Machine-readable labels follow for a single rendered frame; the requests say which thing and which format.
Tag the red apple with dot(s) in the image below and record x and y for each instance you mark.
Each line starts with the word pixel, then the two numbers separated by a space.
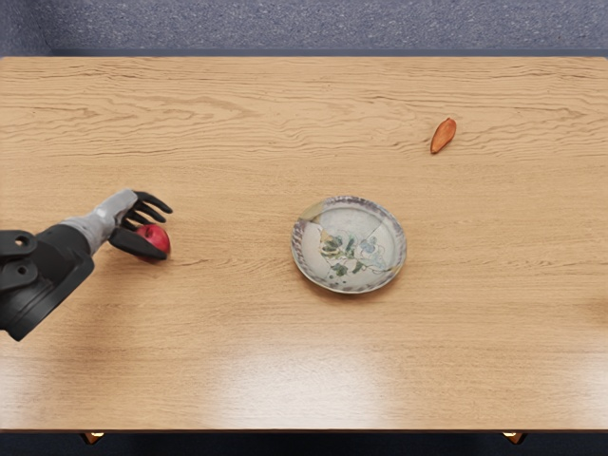
pixel 158 237

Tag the patterned ceramic plate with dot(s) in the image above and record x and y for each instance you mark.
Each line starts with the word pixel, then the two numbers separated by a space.
pixel 348 244

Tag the orange elongated fruit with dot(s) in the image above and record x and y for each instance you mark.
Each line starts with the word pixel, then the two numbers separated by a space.
pixel 443 135

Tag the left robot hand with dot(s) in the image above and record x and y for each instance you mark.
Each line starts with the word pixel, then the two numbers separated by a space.
pixel 108 213

